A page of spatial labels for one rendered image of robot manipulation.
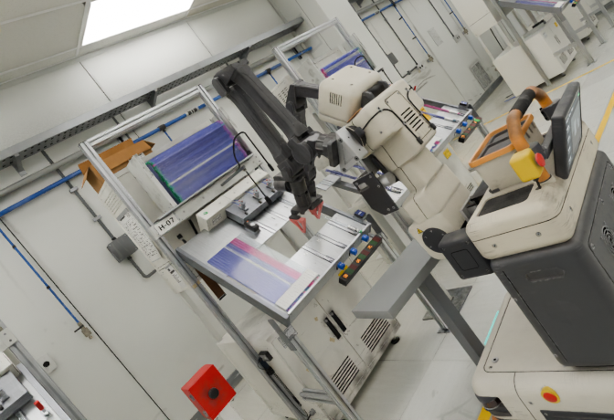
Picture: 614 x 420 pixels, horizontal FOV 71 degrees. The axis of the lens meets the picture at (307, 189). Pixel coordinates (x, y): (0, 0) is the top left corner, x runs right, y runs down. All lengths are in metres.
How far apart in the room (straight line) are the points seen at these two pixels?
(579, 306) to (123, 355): 3.04
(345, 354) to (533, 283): 1.33
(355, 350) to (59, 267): 2.23
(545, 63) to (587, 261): 5.08
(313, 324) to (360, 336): 0.31
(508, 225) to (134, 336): 2.98
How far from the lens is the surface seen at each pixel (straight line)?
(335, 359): 2.38
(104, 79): 4.23
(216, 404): 1.87
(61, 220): 3.70
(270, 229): 2.24
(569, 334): 1.40
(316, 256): 2.08
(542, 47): 6.15
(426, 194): 1.45
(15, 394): 1.96
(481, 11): 6.22
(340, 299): 2.42
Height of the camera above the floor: 1.26
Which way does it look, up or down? 5 degrees down
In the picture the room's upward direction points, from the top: 37 degrees counter-clockwise
